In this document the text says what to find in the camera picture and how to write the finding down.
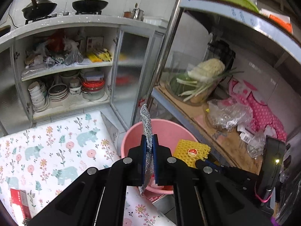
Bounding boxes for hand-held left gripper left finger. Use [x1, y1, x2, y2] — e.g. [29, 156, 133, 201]
[27, 134, 149, 226]

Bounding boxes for small clear labelled bag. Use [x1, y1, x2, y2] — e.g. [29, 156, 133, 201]
[237, 125, 267, 159]

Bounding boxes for blue-lidded clear container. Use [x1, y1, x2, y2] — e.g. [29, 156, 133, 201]
[83, 71, 104, 82]

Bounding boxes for metal storage rack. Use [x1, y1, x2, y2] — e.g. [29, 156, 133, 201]
[139, 0, 301, 170]

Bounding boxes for red white carton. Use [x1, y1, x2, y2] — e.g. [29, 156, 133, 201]
[86, 36, 104, 52]

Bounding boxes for gas stove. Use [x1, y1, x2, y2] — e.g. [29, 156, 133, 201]
[25, 11, 103, 24]

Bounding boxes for black blender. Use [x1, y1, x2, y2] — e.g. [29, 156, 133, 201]
[207, 34, 236, 70]

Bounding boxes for white kitchen cabinet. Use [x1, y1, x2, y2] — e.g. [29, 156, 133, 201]
[0, 14, 168, 134]

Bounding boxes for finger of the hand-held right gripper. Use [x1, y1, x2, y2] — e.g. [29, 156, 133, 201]
[212, 165, 261, 193]
[195, 158, 226, 170]

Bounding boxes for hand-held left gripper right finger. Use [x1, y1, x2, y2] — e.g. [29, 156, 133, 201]
[152, 134, 273, 226]

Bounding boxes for stack of patterned plates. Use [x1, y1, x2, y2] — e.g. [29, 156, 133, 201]
[48, 84, 69, 102]

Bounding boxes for large clear plastic bag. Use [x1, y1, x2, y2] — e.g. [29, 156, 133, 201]
[207, 98, 253, 131]

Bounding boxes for stack of red-lidded containers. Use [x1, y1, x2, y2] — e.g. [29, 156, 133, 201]
[81, 80, 105, 100]

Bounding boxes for row of yellow packets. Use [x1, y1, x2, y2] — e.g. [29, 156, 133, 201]
[87, 48, 113, 63]

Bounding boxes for frosted glass cabinet door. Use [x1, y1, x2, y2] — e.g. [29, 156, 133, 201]
[110, 29, 156, 129]
[0, 45, 19, 136]

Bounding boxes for floral bear tablecloth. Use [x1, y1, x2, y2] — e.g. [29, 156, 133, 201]
[0, 112, 177, 226]

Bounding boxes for white lidded pot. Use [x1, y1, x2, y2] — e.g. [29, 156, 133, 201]
[69, 79, 82, 95]

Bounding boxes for flat red paper box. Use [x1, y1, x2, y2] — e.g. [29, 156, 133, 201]
[10, 188, 32, 219]

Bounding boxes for basket of vegetables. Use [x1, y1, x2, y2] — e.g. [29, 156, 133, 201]
[165, 52, 223, 105]

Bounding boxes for stack of white bowls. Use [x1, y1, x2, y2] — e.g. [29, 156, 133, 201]
[28, 81, 49, 111]

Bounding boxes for grey plastic bag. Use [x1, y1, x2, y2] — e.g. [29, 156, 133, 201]
[63, 40, 84, 65]

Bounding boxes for pink cord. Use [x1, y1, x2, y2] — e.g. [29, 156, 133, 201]
[255, 188, 270, 203]

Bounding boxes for orange white packet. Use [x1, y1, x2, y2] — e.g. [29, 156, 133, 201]
[260, 8, 293, 33]

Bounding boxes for green onions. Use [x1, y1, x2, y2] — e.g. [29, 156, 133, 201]
[176, 68, 244, 98]

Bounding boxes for napa cabbage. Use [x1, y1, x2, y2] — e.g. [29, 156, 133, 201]
[188, 59, 226, 79]

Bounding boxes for yellow foam net red sticker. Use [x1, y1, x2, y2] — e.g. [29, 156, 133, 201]
[173, 139, 211, 169]

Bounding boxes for black wok with lid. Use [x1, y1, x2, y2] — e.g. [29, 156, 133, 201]
[22, 0, 58, 20]

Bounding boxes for pink plastic basin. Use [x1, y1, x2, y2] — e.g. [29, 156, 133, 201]
[120, 120, 205, 195]

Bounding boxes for pink polka dot bag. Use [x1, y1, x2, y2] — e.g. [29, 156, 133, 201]
[229, 79, 288, 142]

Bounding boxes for silver foil wrapper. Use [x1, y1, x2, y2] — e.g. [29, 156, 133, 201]
[139, 104, 154, 196]

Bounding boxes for red bag on shelf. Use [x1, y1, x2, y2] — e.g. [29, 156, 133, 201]
[48, 32, 65, 52]

